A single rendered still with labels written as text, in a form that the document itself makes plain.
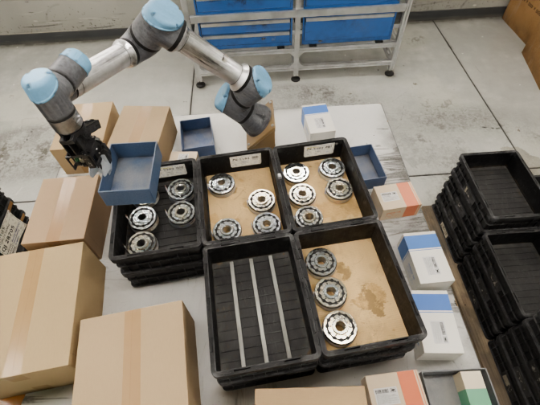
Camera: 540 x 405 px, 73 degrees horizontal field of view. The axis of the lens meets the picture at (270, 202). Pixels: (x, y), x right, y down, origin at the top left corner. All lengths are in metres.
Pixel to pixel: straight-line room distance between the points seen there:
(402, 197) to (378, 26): 1.97
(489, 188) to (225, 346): 1.54
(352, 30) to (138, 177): 2.38
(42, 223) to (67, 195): 0.14
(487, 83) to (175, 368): 3.32
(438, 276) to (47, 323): 1.25
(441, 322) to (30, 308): 1.27
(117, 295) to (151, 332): 0.35
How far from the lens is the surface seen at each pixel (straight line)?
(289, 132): 1.85
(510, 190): 2.20
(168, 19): 1.32
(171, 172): 1.50
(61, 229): 1.52
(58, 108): 1.04
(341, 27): 3.22
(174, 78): 3.55
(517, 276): 2.06
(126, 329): 1.20
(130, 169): 1.29
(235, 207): 1.40
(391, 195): 1.56
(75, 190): 1.61
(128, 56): 1.38
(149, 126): 1.75
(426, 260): 1.42
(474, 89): 3.64
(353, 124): 1.92
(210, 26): 3.10
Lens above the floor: 1.97
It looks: 54 degrees down
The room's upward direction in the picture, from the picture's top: 2 degrees counter-clockwise
